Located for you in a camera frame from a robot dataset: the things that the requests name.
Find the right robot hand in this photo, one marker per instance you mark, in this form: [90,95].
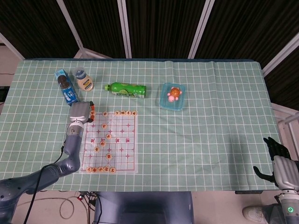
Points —
[286,172]

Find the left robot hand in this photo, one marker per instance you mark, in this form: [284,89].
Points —
[79,112]

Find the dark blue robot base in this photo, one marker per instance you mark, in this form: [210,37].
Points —
[144,207]

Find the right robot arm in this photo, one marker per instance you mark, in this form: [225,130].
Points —
[289,210]

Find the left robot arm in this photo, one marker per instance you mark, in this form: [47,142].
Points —
[72,144]

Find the round wooden chess piece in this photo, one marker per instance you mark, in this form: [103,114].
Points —
[102,143]
[117,113]
[109,156]
[105,113]
[106,169]
[100,169]
[95,170]
[134,113]
[112,170]
[96,149]
[108,136]
[104,126]
[89,170]
[123,113]
[128,113]

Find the blue cookie box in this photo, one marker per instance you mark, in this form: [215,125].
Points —
[67,91]

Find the mayonnaise squeeze bottle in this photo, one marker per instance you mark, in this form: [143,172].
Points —
[85,82]

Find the grey trouser leg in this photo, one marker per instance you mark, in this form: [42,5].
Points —
[271,211]

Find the white metal rack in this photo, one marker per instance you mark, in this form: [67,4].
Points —
[286,121]

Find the green drink bottle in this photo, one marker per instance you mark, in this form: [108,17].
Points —
[126,89]

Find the white shoe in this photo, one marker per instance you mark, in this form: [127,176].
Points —
[252,212]

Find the translucent Chinese chess board sheet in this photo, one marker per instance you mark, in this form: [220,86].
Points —
[123,149]

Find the black device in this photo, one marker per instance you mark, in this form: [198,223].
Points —
[2,93]

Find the clear container with blue lid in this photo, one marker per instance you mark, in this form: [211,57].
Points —
[165,102]

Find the dark partition panel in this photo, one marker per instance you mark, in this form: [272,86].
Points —
[245,28]
[98,25]
[35,28]
[161,25]

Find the pink turtle toy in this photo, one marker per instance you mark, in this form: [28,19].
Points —
[174,93]

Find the green checked tablecloth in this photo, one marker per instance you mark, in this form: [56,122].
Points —
[187,140]

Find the white partition frame post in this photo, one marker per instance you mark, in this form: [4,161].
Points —
[125,28]
[280,57]
[201,28]
[70,23]
[11,45]

